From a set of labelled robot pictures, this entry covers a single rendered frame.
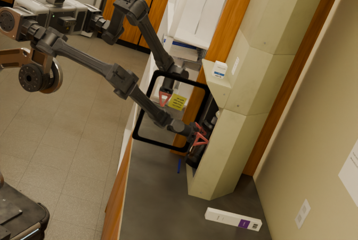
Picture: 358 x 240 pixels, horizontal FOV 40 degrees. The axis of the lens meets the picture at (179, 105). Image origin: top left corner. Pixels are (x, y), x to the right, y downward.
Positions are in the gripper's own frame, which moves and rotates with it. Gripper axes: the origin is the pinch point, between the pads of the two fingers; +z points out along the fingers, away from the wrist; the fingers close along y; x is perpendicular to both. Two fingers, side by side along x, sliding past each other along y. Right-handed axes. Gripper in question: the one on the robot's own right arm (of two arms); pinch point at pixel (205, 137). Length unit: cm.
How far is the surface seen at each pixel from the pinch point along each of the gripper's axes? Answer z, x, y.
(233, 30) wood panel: -5, -50, 21
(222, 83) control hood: -8.4, -32.4, -12.2
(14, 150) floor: -91, 125, 137
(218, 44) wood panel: -8.7, -40.3, 21.4
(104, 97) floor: -26, 120, 287
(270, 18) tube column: -3, -67, -16
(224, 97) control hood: -6.0, -27.8, -15.7
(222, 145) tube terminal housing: 3.2, -6.1, -16.1
